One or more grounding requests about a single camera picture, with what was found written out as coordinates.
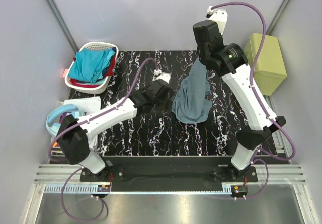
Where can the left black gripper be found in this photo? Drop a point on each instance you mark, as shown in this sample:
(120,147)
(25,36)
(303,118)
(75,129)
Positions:
(165,93)

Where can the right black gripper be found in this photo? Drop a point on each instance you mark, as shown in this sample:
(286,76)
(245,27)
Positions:
(220,35)

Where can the grey-blue t shirt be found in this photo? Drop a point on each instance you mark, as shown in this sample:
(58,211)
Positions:
(190,105)

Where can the white laundry basket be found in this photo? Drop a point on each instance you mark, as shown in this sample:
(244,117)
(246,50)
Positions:
(93,46)

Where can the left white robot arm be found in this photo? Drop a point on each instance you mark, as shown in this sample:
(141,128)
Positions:
(75,133)

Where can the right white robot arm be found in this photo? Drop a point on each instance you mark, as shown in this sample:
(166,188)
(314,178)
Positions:
(230,63)

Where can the white paper stack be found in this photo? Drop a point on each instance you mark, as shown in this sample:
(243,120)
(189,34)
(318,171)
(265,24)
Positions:
(87,105)

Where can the black marble mat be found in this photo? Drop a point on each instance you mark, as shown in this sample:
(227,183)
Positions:
(159,133)

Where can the green box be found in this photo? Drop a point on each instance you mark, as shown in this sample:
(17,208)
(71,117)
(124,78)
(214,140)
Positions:
(270,69)

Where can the teal t shirt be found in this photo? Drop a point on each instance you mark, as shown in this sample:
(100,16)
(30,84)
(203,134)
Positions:
(91,65)

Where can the pink cube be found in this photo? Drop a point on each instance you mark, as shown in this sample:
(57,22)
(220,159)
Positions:
(65,73)

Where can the light blue headphones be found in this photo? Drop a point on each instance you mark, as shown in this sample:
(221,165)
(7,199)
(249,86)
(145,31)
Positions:
(53,126)

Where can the left controller board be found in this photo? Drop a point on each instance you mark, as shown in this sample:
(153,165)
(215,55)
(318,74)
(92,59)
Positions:
(104,188)

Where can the controller board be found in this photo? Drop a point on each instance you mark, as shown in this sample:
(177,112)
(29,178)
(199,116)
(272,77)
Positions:
(240,189)
(104,188)

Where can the purple orange book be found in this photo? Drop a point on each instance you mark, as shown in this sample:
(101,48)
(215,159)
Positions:
(56,146)

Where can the right controller board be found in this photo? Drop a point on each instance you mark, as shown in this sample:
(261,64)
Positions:
(240,189)

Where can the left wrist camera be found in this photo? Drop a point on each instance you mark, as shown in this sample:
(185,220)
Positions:
(159,75)

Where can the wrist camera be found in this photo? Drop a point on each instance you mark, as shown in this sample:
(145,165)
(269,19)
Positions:
(219,16)
(159,75)

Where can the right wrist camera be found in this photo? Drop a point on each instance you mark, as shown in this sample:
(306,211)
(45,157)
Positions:
(219,16)

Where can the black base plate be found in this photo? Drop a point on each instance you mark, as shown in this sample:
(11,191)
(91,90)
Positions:
(170,174)

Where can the slotted cable duct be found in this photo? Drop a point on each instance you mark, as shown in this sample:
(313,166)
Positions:
(72,188)

